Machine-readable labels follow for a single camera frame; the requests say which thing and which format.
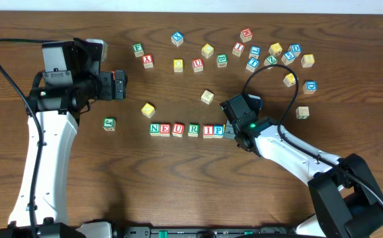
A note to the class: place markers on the blue 5 wooden block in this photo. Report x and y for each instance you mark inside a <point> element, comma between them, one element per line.
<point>288,57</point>

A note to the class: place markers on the yellow O top block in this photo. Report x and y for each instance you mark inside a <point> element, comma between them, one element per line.
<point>178,65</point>

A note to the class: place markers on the green N wooden block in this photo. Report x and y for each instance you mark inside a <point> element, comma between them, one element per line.
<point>154,129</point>

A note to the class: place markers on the red E wooden block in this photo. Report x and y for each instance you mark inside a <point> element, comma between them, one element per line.
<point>165,130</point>

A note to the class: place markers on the red block far top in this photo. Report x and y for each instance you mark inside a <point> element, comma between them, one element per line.
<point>246,35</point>

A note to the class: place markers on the yellow monkey picture block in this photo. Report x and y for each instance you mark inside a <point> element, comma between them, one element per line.
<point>275,49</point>

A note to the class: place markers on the yellow 8 wooden block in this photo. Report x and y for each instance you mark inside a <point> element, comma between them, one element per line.
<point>307,60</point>

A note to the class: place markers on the green B wooden block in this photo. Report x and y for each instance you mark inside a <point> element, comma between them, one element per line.
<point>222,60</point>

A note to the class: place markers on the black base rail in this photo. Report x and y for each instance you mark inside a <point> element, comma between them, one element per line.
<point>183,232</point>

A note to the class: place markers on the yellow O side block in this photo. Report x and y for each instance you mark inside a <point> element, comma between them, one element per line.
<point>207,97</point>

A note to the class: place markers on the blue L wooden block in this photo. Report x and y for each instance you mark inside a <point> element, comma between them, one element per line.
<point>254,52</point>

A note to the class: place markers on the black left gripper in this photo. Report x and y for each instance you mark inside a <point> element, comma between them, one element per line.
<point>119,84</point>

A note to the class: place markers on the green Z wooden block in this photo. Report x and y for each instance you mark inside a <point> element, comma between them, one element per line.
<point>270,60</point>

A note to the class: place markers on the blue D block far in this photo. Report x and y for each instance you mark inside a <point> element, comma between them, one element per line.
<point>295,49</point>

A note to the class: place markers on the red Y wooden block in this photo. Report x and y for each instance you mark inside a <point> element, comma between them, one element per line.
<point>147,61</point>

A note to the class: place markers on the green 7 wooden block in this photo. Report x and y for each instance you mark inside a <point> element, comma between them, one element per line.
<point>302,112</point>

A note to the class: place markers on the green R wooden block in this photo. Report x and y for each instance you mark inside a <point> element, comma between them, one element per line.
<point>193,130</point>

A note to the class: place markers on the yellow block centre top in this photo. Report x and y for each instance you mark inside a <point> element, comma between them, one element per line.
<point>207,50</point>

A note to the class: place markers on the blue X wooden block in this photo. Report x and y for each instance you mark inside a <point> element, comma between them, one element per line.
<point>177,39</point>

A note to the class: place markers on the blue P wooden block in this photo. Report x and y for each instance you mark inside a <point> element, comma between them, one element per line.
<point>219,131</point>

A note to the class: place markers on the red i block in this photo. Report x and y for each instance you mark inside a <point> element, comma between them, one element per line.
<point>208,131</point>
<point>238,49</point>

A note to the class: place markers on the red u block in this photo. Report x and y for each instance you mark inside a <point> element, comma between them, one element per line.
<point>178,129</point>
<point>197,65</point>

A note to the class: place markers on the green F wooden block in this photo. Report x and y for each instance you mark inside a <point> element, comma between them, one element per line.
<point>138,50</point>

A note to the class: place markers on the red A wooden block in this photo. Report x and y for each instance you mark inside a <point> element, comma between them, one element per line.
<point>113,75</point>

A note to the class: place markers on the blue D block near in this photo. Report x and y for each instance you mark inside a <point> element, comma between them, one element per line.
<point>310,87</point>

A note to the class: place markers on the yellow block lower left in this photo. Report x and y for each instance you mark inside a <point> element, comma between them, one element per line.
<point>148,110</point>

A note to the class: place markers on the blue d block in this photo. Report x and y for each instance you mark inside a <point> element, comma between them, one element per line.
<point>310,87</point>
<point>295,49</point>

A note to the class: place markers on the green J wooden block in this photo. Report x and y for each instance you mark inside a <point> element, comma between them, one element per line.
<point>109,124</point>

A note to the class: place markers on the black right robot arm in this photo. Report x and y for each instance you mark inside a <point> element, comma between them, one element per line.
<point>346,197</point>

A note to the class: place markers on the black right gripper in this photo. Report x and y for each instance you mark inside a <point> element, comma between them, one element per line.
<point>231,123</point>

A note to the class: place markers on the blue T wooden block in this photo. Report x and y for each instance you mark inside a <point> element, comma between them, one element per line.
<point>252,64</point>

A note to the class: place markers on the yellow picture wooden block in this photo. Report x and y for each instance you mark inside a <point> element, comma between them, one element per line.
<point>289,80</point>

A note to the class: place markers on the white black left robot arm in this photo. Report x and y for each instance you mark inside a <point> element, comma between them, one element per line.
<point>56,100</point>

